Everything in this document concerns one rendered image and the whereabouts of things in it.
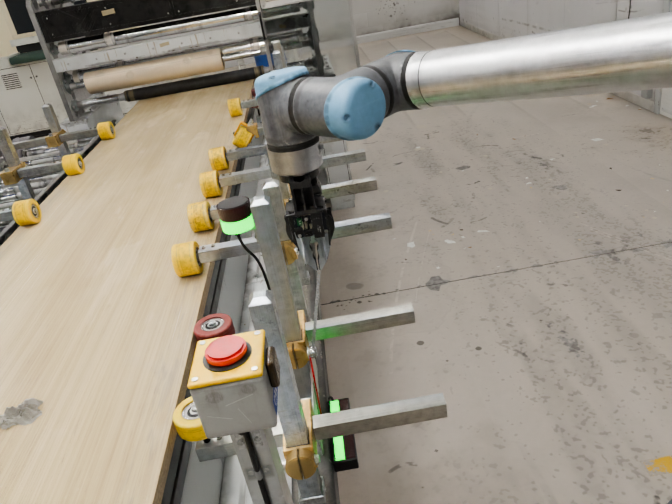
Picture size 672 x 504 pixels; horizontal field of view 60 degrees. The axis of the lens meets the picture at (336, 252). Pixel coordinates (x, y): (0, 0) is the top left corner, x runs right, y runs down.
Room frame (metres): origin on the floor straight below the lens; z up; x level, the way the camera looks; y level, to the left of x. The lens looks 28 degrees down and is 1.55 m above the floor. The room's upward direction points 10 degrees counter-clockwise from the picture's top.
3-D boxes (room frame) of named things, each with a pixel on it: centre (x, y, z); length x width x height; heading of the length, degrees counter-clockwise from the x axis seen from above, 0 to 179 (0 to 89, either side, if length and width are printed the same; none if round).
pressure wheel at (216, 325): (1.01, 0.28, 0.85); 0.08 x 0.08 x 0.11
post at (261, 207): (0.97, 0.12, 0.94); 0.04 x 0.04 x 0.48; 89
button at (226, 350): (0.46, 0.12, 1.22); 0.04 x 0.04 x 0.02
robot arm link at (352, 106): (0.90, -0.05, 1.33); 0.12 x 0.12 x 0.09; 44
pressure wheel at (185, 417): (0.76, 0.28, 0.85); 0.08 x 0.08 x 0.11
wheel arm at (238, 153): (2.01, 0.10, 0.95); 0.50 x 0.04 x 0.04; 89
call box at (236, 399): (0.46, 0.12, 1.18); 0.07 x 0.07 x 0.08; 89
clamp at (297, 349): (0.99, 0.12, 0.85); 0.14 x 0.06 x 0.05; 179
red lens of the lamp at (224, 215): (0.97, 0.16, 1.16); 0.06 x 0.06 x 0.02
